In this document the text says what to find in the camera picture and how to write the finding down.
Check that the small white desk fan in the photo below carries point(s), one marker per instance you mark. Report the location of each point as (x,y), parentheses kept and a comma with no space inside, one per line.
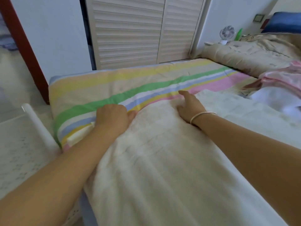
(227,33)

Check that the person's left forearm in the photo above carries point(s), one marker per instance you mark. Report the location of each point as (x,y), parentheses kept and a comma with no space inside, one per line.
(51,186)

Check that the person's right hand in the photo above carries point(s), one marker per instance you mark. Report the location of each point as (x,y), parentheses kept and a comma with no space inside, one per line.
(192,108)

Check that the blue pillow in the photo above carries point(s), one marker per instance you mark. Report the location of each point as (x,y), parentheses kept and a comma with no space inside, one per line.
(284,22)

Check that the cream white towel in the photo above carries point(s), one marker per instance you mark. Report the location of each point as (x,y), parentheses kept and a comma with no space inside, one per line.
(164,176)

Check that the wall switch plate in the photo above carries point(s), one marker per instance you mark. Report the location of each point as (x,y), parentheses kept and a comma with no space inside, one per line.
(258,18)

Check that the green bottle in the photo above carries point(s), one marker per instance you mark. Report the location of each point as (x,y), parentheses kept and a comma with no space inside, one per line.
(238,35)

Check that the pink towel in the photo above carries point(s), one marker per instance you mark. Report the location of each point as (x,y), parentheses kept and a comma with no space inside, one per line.
(282,80)

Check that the beige quilt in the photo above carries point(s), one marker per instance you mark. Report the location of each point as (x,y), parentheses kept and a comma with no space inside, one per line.
(249,54)

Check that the person's right forearm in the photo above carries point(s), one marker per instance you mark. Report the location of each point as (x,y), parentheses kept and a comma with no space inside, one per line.
(254,157)

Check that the person's left hand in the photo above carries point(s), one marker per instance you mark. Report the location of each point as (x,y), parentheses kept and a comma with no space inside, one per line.
(113,120)

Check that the white plastic shelf cart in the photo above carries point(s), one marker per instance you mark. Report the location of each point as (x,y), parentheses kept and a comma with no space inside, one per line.
(19,153)

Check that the striped pastel bed sheet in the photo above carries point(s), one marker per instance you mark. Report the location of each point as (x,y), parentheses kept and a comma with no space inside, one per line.
(117,87)

